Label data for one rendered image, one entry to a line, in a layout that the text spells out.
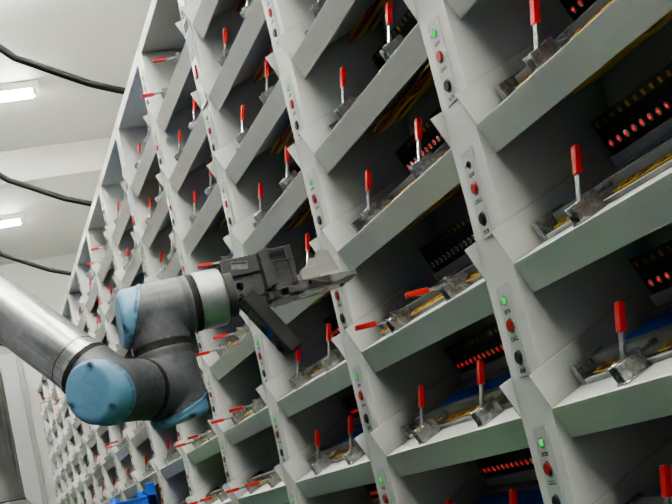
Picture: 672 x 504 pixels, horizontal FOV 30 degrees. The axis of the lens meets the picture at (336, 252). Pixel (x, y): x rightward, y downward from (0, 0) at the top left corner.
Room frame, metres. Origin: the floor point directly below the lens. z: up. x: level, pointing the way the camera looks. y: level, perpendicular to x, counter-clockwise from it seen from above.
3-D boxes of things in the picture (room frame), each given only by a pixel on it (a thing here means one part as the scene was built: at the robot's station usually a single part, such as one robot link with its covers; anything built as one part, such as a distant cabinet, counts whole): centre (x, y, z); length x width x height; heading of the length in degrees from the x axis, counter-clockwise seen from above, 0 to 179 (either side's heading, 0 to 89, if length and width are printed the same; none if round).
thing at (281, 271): (1.94, 0.13, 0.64); 0.12 x 0.08 x 0.09; 108
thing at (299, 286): (1.93, 0.06, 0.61); 0.09 x 0.05 x 0.02; 100
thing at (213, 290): (1.92, 0.21, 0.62); 0.10 x 0.05 x 0.09; 18
